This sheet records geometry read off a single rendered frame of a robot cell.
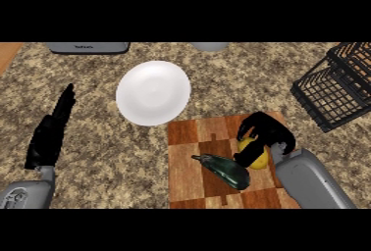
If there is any white oval plate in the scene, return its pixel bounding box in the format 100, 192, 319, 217
113, 60, 192, 127

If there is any grey flat appliance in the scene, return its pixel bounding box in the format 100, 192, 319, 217
45, 41, 131, 55

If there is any pale grey round object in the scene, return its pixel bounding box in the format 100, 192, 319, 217
187, 41, 230, 53

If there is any yellow lemon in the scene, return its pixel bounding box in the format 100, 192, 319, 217
238, 135, 270, 171

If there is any dark green eggplant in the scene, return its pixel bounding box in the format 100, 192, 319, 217
189, 154, 252, 191

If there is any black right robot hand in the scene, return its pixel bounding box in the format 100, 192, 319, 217
232, 111, 297, 170

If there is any black wire tiered basket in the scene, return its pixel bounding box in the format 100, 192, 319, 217
289, 41, 371, 133

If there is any brown wooden panel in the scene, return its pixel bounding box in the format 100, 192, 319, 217
0, 41, 26, 76

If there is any checkered wooden cutting board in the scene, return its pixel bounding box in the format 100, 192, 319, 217
165, 111, 303, 210

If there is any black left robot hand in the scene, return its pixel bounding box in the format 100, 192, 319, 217
23, 82, 77, 171

